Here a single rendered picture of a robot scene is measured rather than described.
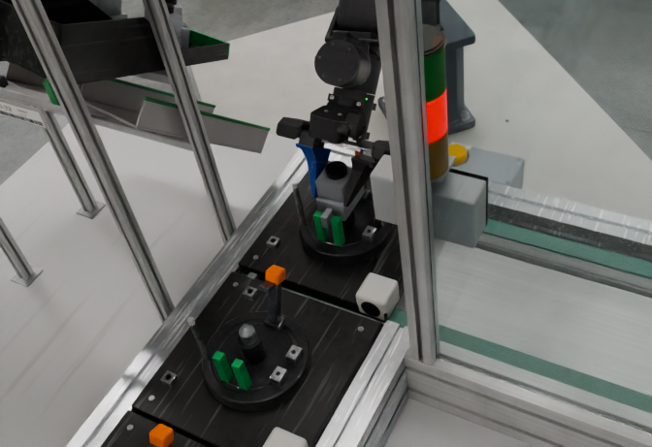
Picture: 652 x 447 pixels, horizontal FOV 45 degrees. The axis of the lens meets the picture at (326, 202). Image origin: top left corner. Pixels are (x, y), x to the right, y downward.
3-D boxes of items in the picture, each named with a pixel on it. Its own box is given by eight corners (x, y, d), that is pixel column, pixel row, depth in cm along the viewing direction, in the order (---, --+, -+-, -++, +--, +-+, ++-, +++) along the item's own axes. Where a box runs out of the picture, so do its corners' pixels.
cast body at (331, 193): (339, 185, 115) (332, 149, 110) (365, 192, 113) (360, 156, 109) (311, 224, 110) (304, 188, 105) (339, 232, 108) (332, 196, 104)
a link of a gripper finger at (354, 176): (364, 157, 109) (346, 156, 104) (387, 163, 108) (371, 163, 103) (353, 205, 110) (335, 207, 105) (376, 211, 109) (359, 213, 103)
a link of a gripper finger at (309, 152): (313, 144, 113) (293, 143, 107) (336, 149, 111) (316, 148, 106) (303, 191, 114) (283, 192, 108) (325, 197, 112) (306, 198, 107)
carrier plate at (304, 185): (317, 168, 130) (315, 159, 128) (453, 205, 120) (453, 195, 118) (240, 271, 116) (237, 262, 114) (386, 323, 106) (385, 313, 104)
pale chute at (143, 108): (206, 129, 135) (213, 104, 135) (261, 153, 129) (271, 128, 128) (76, 100, 112) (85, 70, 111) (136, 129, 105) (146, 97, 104)
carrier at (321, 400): (234, 279, 115) (214, 220, 106) (382, 331, 105) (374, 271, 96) (134, 414, 101) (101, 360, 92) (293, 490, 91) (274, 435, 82)
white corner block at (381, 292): (371, 288, 110) (369, 270, 107) (401, 298, 108) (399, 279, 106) (356, 313, 108) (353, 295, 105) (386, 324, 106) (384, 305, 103)
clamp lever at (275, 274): (272, 313, 104) (273, 263, 100) (284, 317, 103) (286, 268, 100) (256, 326, 101) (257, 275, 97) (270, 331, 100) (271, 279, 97)
